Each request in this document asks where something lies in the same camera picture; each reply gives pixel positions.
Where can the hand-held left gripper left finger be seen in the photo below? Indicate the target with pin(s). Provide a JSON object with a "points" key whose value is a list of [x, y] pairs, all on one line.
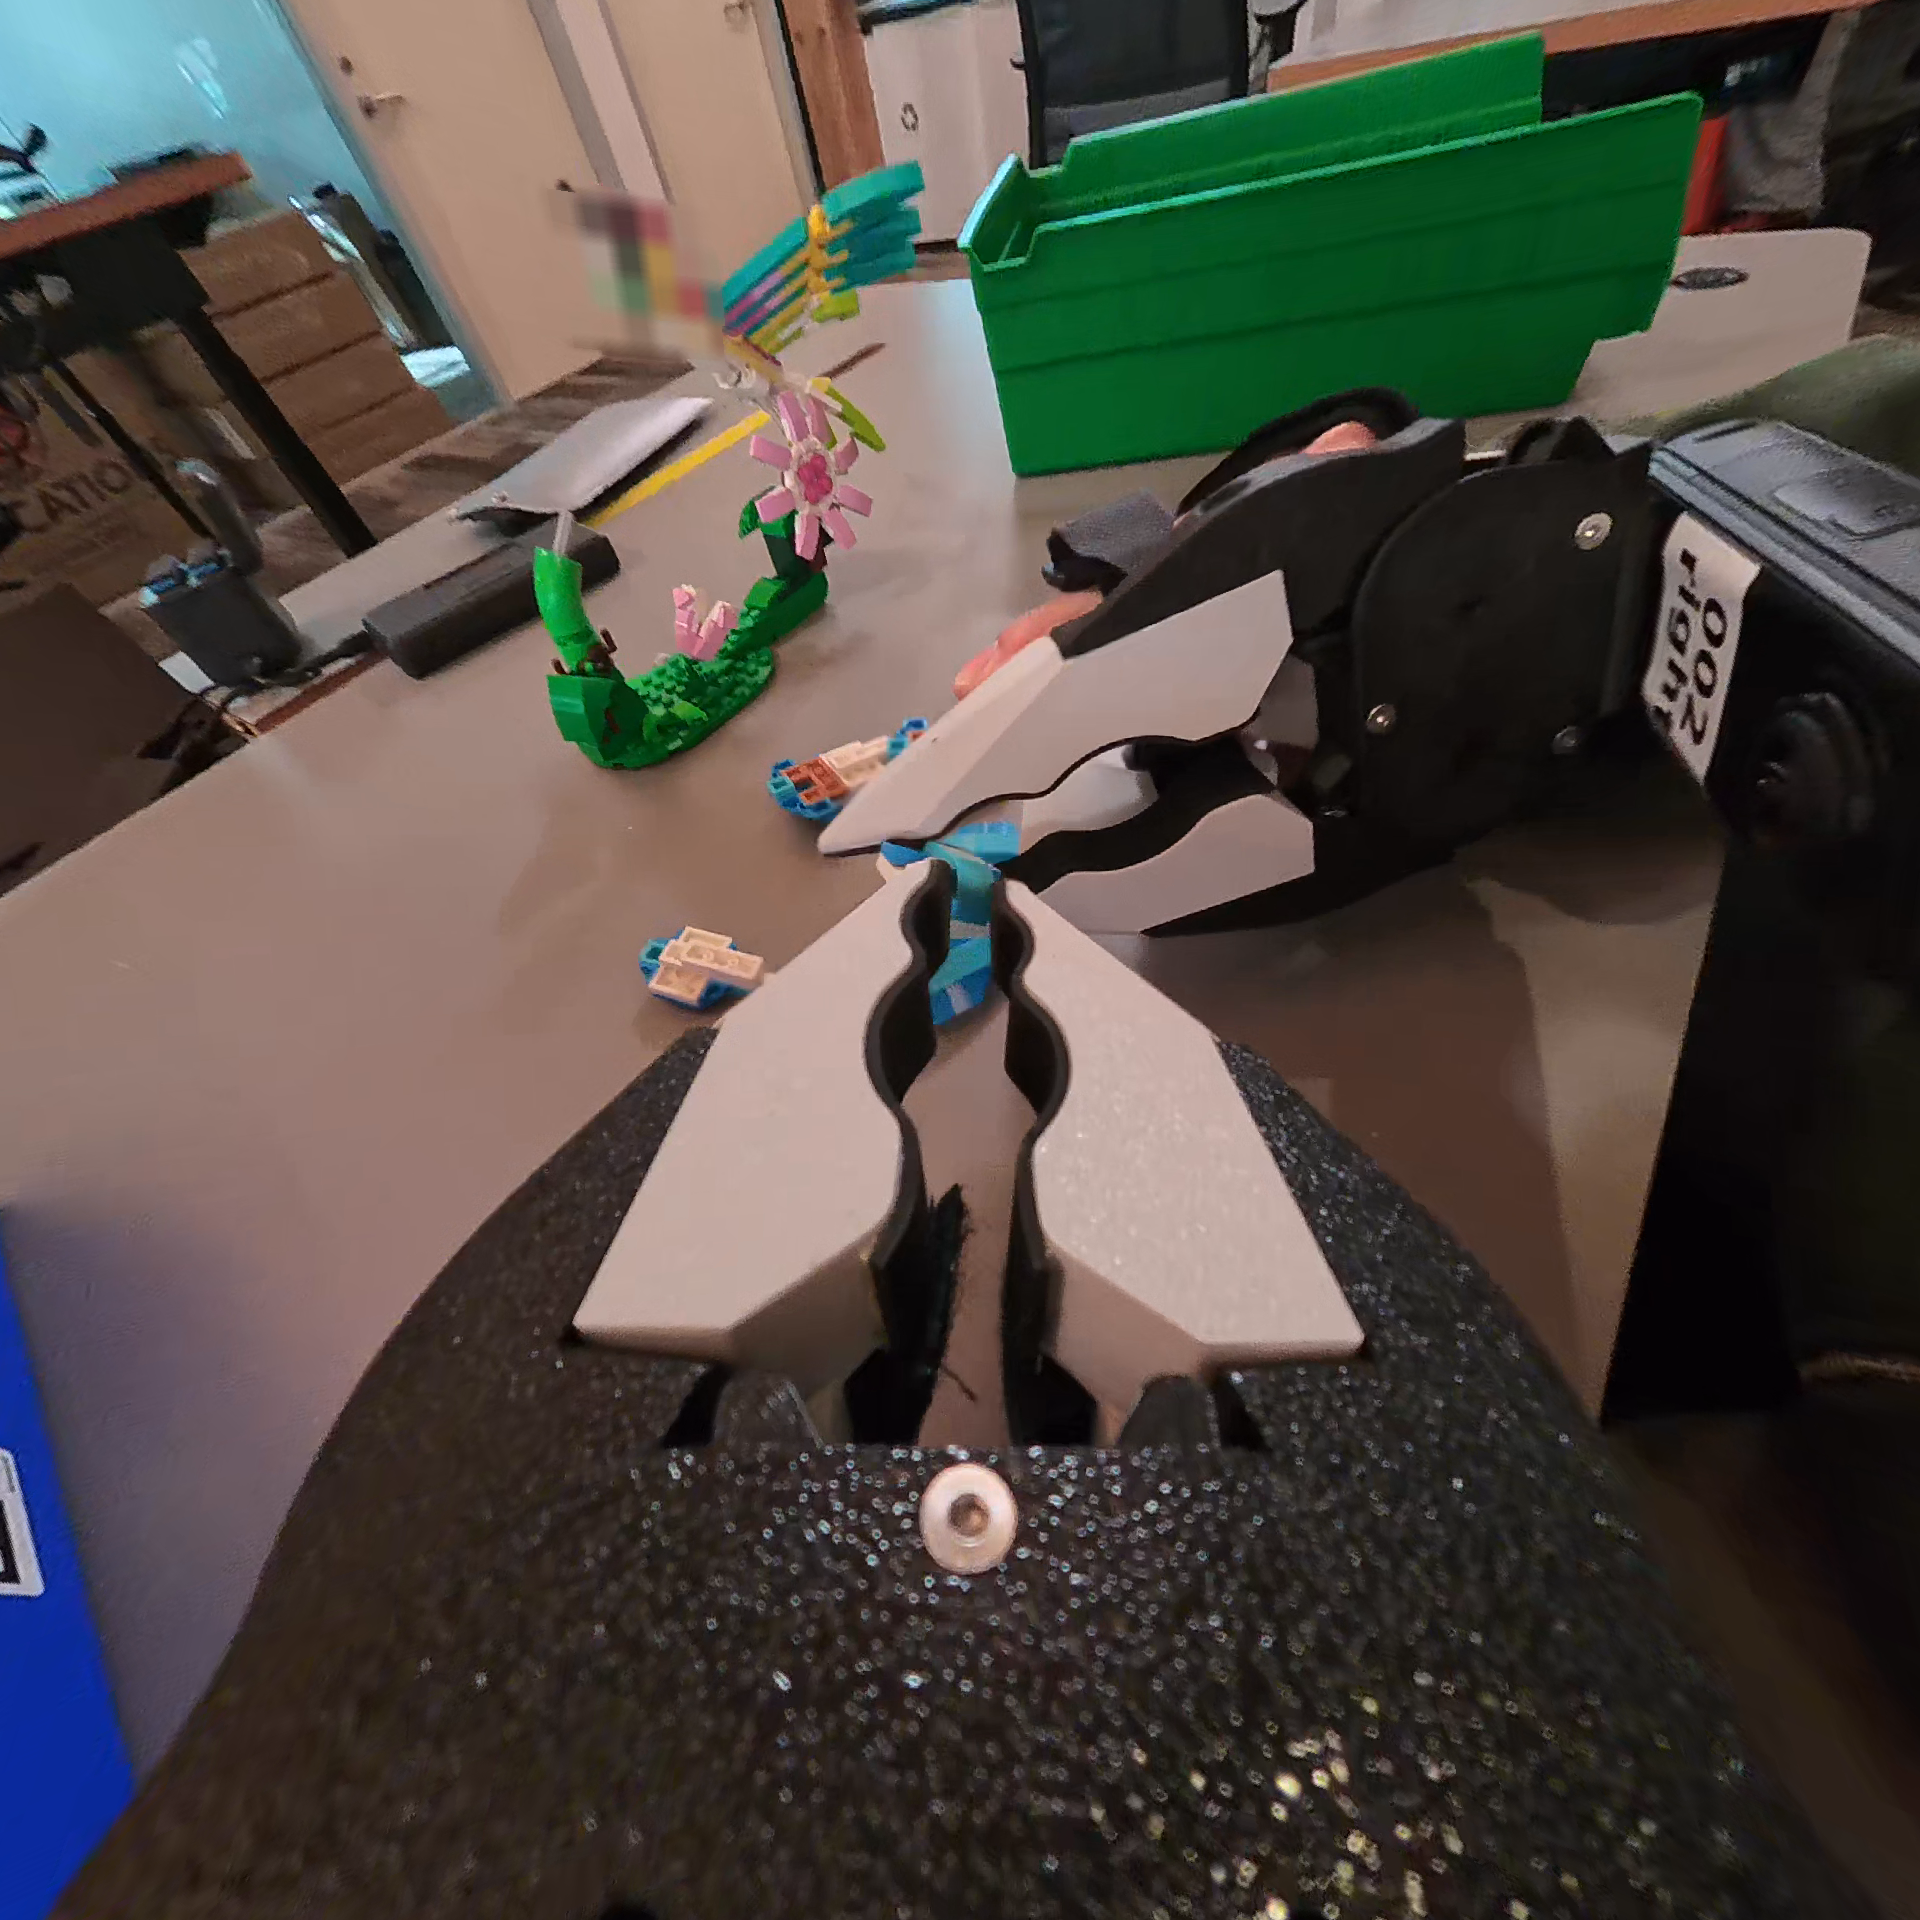
{"points": [[734, 1184]]}

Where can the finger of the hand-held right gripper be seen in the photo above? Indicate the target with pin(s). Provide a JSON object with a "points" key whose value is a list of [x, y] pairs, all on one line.
{"points": [[1109, 690], [1214, 862]]}

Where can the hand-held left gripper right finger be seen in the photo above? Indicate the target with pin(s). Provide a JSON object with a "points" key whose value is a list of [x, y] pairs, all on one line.
{"points": [[1186, 1200]]}

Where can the blue and white lego piece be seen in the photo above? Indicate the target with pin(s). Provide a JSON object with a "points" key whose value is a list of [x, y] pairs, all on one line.
{"points": [[702, 962]]}

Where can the blue orange white lego piece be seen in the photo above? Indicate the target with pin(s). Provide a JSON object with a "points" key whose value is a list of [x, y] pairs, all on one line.
{"points": [[834, 773]]}

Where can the green lego flower build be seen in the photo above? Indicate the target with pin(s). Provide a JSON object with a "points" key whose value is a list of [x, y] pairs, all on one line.
{"points": [[676, 681]]}

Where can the teal striped lego wing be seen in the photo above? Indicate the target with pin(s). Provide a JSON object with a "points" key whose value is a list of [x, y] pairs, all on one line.
{"points": [[820, 255]]}

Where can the person's right hand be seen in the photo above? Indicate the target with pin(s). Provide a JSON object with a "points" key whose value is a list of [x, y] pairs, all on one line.
{"points": [[1020, 646]]}

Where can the green plastic bin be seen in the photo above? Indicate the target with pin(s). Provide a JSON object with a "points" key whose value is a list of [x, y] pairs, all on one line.
{"points": [[1291, 284]]}

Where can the white table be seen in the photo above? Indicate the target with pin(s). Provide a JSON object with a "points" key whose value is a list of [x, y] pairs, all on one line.
{"points": [[1770, 284]]}

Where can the yellow strip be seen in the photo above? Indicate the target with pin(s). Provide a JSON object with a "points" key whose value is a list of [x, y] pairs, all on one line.
{"points": [[682, 470]]}

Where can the silver flat pouch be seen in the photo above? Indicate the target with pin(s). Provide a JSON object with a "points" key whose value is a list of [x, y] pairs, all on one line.
{"points": [[600, 452]]}

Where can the white recycling bin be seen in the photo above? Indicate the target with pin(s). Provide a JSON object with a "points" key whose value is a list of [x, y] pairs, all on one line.
{"points": [[939, 120]]}

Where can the black office chair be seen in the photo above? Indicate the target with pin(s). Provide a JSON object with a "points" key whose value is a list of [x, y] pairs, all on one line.
{"points": [[1126, 68]]}

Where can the black power adapter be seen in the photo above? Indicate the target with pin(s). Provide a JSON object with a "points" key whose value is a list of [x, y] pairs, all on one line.
{"points": [[480, 599]]}

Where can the blue box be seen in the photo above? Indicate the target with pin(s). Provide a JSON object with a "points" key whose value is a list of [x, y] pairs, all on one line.
{"points": [[54, 1576]]}

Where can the stack of cardboard boxes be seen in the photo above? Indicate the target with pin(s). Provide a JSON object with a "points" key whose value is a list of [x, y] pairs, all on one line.
{"points": [[316, 329]]}

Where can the wooden desk with black legs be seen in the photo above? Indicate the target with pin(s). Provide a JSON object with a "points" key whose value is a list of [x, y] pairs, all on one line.
{"points": [[106, 194]]}

